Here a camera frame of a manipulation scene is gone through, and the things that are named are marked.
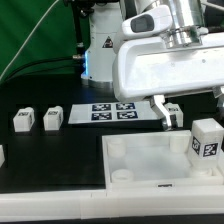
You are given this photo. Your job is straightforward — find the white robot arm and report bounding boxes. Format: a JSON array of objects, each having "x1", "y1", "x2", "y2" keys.
[{"x1": 81, "y1": 0, "x2": 224, "y2": 130}]

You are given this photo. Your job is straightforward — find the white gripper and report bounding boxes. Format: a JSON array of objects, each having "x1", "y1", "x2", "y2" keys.
[{"x1": 113, "y1": 4, "x2": 224, "y2": 131}]

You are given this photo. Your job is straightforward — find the white front fence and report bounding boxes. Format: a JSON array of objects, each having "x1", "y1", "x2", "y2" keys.
[{"x1": 0, "y1": 186, "x2": 224, "y2": 222}]

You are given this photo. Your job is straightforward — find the white cable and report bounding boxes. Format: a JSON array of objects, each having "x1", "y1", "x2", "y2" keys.
[{"x1": 0, "y1": 0, "x2": 61, "y2": 83}]

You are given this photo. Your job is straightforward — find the black cable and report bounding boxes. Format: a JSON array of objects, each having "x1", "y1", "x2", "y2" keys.
[{"x1": 0, "y1": 56, "x2": 84, "y2": 86}]

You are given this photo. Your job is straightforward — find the white left block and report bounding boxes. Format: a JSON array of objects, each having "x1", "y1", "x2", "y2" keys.
[{"x1": 0, "y1": 145, "x2": 5, "y2": 168}]

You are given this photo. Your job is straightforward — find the white marker sheet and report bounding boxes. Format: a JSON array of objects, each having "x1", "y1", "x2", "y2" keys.
[{"x1": 68, "y1": 101, "x2": 158, "y2": 124}]

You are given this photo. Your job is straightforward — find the white square tabletop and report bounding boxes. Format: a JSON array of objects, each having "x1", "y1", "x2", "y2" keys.
[{"x1": 102, "y1": 130, "x2": 224, "y2": 190}]

